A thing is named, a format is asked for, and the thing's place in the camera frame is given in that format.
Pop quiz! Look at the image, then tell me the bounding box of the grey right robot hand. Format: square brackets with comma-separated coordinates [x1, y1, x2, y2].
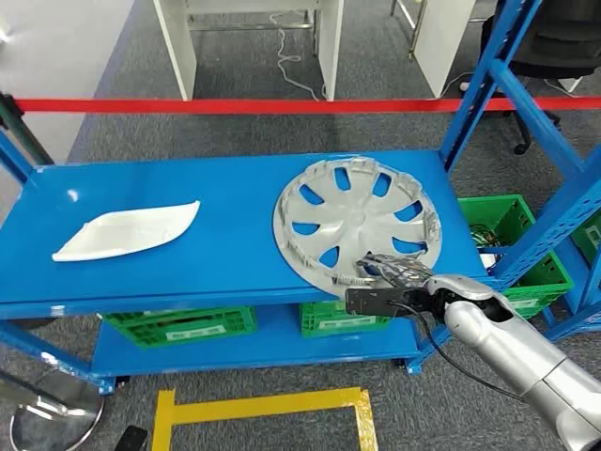
[356, 252, 435, 292]

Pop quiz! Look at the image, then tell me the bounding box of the grey plastic wheel cover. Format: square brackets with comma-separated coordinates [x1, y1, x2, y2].
[272, 155, 443, 299]

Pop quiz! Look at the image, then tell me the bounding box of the white plastic trim part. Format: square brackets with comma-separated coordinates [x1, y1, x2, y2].
[51, 200, 201, 263]

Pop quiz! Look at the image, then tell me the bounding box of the clear plastic hand cover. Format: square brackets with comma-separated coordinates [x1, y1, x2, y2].
[361, 254, 433, 290]

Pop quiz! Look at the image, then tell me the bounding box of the white desk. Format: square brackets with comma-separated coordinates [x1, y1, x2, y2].
[389, 0, 477, 99]
[152, 0, 346, 102]

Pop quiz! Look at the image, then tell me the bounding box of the blue metal storage rack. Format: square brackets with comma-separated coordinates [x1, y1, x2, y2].
[0, 0, 601, 397]
[544, 245, 601, 344]

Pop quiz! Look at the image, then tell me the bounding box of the red barrier belt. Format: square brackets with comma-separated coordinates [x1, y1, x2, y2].
[14, 96, 601, 116]

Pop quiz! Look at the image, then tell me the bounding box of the black office chair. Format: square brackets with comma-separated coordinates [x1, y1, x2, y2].
[478, 0, 601, 157]

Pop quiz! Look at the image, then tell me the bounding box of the chrome barrier stanchion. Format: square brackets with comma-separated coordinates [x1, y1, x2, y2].
[0, 91, 54, 168]
[0, 365, 105, 451]

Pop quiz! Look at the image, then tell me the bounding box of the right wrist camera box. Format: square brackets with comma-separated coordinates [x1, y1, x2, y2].
[345, 286, 424, 319]

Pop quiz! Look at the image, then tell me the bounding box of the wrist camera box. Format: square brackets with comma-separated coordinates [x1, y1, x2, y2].
[113, 425, 149, 451]
[345, 286, 424, 319]

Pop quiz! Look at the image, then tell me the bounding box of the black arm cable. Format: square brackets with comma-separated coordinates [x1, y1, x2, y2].
[389, 300, 534, 406]

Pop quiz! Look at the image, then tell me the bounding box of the tangled cable bundle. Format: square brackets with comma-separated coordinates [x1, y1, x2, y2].
[469, 224, 504, 270]

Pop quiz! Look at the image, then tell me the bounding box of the white floor cable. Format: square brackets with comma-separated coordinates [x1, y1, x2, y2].
[269, 12, 328, 101]

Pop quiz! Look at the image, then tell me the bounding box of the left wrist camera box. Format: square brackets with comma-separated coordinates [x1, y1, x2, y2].
[113, 425, 149, 451]

